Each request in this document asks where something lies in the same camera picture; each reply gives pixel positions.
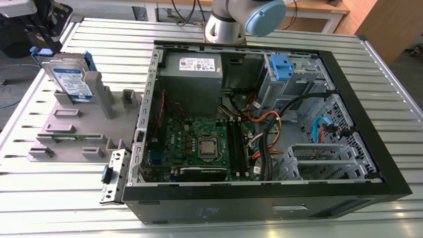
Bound grey power supply unit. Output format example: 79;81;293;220
158;52;225;117

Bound blue drive carrier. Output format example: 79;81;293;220
270;54;294;81

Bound grey parts rack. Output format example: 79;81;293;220
29;71;143;164

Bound black graphics card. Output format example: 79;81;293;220
181;167;229;183

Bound black open PC case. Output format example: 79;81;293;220
122;39;414;225

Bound black RAM slot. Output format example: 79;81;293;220
226;118;239;176
235;118;250;176

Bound green motherboard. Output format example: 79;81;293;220
145;117;263;183

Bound black cable bundle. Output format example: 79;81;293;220
258;91;332;181

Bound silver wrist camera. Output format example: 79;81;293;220
0;0;38;18

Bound yellow black power wire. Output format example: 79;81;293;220
217;103;241;117

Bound silver CPU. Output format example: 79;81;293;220
199;140;219;154

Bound metal expansion slot bracket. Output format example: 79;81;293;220
99;148;130;206

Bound wooden desk white legs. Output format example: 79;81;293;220
142;0;352;34

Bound CPU socket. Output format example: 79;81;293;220
197;133;222;163

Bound wooden cabinet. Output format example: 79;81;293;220
356;0;423;66

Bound grey metal drive cage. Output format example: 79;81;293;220
257;51;337;110

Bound orange red power wires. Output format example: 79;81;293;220
247;93;286;162

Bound green RAM stick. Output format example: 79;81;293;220
38;133;102;142

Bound black round bin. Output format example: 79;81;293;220
0;14;34;59

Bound blue floor cable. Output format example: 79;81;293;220
0;63;43;110

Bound grey metal disk bay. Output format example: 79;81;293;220
281;143;381;181

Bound hard disk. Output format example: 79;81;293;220
30;46;98;105

